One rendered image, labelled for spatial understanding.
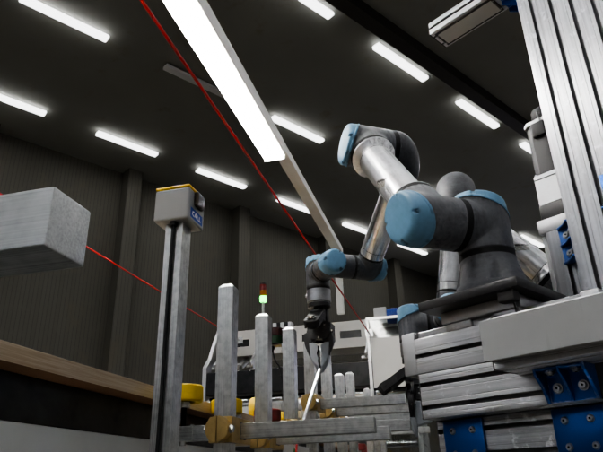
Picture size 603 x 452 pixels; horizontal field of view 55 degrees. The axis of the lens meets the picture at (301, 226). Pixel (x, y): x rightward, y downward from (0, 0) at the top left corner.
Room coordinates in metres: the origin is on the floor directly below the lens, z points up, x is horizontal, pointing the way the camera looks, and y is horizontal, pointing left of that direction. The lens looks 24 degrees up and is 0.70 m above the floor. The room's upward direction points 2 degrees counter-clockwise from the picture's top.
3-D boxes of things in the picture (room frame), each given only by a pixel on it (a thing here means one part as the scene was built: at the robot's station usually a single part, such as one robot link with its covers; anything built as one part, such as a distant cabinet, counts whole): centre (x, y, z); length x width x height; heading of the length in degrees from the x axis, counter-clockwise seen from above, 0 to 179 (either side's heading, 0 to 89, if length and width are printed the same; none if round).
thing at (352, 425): (1.28, 0.07, 0.80); 0.44 x 0.03 x 0.04; 76
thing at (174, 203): (1.01, 0.23, 1.18); 0.07 x 0.07 x 0.08; 76
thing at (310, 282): (1.77, -0.05, 1.32); 0.09 x 0.08 x 0.11; 19
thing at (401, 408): (2.25, -0.14, 0.95); 0.50 x 0.04 x 0.04; 76
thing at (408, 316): (1.69, -0.32, 1.12); 0.09 x 0.08 x 0.11; 83
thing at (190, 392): (1.32, 0.27, 0.85); 0.08 x 0.08 x 0.11
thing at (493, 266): (1.17, -0.39, 1.09); 0.15 x 0.15 x 0.10
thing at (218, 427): (1.28, 0.16, 0.81); 0.14 x 0.06 x 0.05; 166
